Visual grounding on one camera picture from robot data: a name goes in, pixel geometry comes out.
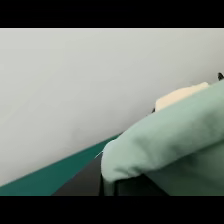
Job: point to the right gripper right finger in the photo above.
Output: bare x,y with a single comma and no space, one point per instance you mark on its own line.
136,188

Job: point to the pale green T-shirt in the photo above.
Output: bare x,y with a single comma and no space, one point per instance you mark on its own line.
173,140

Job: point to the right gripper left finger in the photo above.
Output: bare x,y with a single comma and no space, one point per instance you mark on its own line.
107,188

